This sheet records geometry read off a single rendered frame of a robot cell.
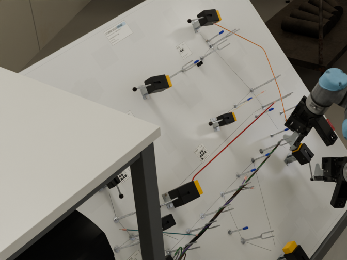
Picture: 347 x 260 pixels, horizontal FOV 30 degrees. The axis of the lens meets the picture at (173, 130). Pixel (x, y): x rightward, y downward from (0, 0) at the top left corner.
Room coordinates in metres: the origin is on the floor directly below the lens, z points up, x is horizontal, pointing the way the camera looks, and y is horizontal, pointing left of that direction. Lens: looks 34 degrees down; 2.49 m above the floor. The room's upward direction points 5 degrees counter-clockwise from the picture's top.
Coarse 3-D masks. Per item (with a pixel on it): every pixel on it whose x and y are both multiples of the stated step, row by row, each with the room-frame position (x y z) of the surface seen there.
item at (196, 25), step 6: (204, 12) 1.96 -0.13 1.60; (210, 12) 1.97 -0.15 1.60; (216, 12) 1.98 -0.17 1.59; (198, 18) 1.94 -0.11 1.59; (204, 18) 1.95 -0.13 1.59; (210, 18) 1.95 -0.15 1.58; (216, 18) 1.97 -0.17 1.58; (192, 24) 2.01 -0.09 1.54; (198, 24) 1.99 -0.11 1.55; (204, 24) 1.95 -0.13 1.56; (210, 24) 1.97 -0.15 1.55; (198, 30) 2.00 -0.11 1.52
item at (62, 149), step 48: (0, 96) 1.10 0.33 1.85; (48, 96) 1.08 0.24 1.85; (0, 144) 0.93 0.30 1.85; (48, 144) 0.92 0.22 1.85; (96, 144) 0.91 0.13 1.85; (144, 144) 0.91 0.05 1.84; (0, 192) 0.80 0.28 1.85; (48, 192) 0.79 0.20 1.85; (96, 192) 0.83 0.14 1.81; (144, 192) 0.92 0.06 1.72; (0, 240) 0.69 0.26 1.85; (144, 240) 0.93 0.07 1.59
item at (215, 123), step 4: (228, 112) 1.73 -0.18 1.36; (220, 116) 1.71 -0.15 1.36; (224, 116) 1.71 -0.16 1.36; (228, 116) 1.72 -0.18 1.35; (232, 116) 1.72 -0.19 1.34; (212, 120) 1.75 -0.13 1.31; (216, 120) 1.73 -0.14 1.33; (220, 120) 1.70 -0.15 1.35; (224, 120) 1.70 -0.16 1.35; (228, 120) 1.70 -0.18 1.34; (232, 120) 1.71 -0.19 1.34; (212, 124) 1.68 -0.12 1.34; (216, 124) 1.73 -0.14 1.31; (220, 124) 1.70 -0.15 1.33; (224, 124) 1.69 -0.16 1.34; (216, 128) 1.73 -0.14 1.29
